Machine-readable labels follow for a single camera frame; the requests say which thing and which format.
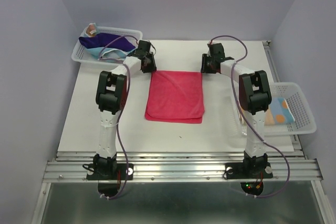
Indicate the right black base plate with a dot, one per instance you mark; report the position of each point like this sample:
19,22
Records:
240,171

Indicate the aluminium mounting rail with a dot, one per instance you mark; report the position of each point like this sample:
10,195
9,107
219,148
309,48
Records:
181,167

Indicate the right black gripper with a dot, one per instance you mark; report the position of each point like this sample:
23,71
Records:
203,68

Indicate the light blue towel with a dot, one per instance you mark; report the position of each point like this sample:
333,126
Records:
108,54

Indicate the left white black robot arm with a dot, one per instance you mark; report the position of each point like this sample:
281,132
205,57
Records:
111,97

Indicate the orange polka dot towel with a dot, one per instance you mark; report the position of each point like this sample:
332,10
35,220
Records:
279,113

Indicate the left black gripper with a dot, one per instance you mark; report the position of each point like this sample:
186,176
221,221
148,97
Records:
152,67

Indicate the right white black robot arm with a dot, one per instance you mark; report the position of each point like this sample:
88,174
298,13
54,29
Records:
252,100

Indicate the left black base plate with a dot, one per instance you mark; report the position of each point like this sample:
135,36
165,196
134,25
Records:
120,172

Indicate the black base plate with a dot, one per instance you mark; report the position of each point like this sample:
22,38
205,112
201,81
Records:
120,172
240,171

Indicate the white target basket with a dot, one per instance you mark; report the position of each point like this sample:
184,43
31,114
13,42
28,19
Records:
298,105

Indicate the pink towel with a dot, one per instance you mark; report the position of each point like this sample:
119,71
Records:
175,97

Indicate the purple towel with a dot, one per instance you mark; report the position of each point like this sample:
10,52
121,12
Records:
102,39

